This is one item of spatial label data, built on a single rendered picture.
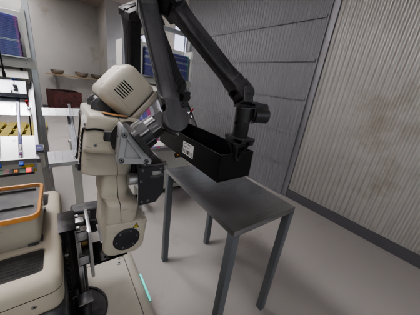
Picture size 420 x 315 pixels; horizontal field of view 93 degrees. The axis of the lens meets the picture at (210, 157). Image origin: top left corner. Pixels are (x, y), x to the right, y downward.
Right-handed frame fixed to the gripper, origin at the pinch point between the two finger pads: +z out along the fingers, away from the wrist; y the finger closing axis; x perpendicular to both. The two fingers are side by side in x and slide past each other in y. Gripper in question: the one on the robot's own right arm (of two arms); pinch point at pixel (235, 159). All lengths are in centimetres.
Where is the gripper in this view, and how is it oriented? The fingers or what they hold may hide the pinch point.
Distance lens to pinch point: 78.2
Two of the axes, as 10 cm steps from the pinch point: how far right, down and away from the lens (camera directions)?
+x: -8.1, 1.1, -5.7
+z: -1.0, 9.4, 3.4
